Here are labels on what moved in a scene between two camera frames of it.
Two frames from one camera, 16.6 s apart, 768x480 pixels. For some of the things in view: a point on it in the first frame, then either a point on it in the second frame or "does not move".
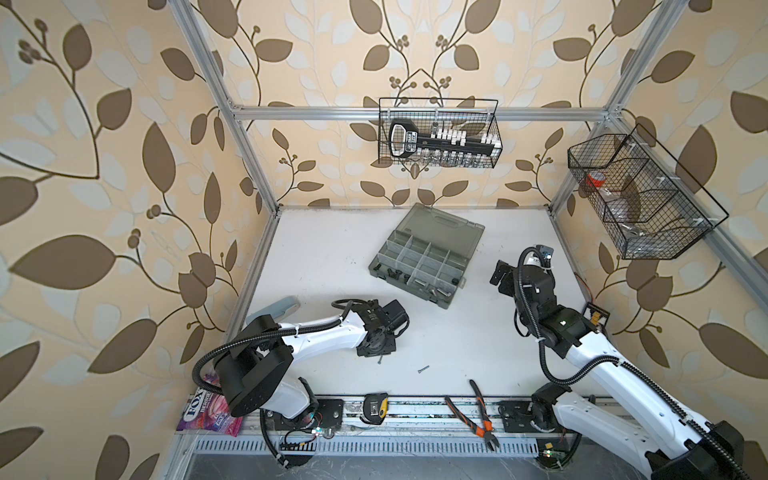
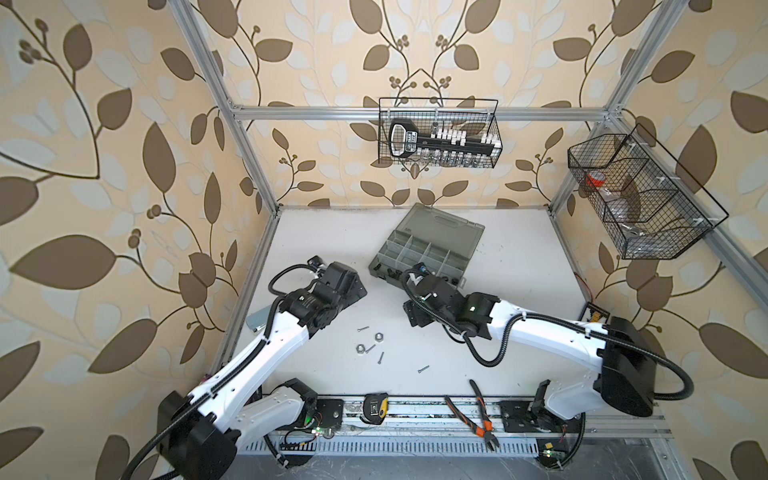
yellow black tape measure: (375, 408) does not move
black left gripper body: (386, 347) to (353, 295)
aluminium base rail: (407, 428) does not move
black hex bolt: (395, 274) does not move
